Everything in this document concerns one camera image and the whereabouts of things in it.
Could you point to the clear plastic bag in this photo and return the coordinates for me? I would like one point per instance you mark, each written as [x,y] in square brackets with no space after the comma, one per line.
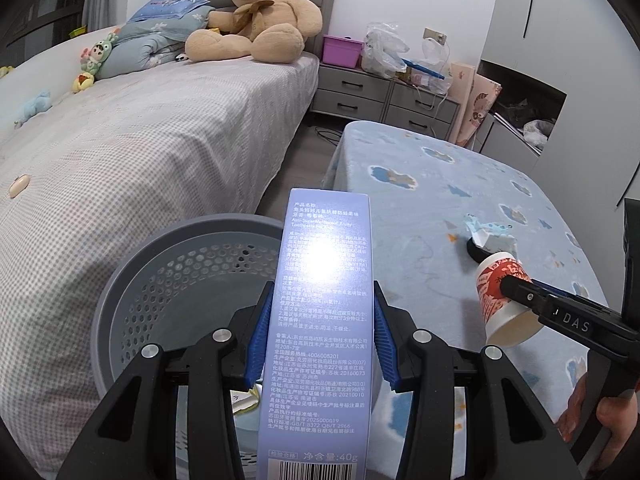
[383,51]
[435,56]

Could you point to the yellow plush toy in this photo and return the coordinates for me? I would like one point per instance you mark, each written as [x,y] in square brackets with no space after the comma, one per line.
[4,70]

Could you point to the purple plastic storage box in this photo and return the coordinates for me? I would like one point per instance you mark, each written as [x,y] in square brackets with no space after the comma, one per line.
[341,51]

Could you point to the blue stick tool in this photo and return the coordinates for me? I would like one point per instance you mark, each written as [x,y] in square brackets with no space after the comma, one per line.
[423,69]

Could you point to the small beige oval object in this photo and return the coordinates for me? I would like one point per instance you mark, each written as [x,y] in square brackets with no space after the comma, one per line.
[19,185]

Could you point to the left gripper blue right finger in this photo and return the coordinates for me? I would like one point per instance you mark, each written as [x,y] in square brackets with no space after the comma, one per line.
[509,434]

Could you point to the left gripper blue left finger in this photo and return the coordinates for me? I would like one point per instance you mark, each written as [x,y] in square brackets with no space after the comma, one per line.
[132,433]

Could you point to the grey perforated trash basket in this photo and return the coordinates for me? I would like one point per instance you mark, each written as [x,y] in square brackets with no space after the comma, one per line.
[180,285]

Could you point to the clear plastic bag right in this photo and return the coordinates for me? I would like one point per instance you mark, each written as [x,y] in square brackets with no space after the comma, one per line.
[435,56]

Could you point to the purple toothpaste box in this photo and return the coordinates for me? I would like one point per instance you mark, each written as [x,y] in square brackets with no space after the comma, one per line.
[317,389]

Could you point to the pink cartoon boards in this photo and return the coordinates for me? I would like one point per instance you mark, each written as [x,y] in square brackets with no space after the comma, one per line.
[475,95]

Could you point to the light blue patterned table blanket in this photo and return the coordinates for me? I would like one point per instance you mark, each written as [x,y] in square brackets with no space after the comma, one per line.
[422,190]

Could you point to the clear plastic bag left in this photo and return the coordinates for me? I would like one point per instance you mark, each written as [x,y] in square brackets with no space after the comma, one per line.
[383,51]

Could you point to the blue patterned pillow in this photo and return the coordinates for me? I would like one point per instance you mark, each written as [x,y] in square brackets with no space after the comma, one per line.
[161,9]

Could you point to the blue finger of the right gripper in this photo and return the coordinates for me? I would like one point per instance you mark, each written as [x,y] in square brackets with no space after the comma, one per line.
[553,290]

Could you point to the black elastic band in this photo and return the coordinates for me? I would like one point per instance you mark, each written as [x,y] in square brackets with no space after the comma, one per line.
[477,253]

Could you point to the grey drawer nightstand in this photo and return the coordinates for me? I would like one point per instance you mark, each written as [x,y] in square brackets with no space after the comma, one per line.
[356,95]

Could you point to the person's right hand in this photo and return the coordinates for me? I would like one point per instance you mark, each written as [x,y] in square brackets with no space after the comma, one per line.
[618,415]

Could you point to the light blue plush toy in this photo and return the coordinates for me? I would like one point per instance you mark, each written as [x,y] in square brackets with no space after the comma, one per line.
[39,104]

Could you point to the grey checked bed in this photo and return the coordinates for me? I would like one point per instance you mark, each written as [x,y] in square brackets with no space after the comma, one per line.
[109,166]

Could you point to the red white paper cup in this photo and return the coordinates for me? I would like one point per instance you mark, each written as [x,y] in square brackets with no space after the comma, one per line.
[507,323]

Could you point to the small green doll toy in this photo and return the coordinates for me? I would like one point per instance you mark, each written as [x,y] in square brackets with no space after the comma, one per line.
[92,60]

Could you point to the light blue wipes packet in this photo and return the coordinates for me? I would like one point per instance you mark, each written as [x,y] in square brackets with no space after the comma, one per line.
[491,236]

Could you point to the green white medicine box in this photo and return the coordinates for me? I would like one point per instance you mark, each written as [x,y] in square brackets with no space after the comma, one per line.
[245,401]

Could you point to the large tan teddy bear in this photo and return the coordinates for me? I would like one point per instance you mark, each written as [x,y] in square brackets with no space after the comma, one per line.
[271,31]

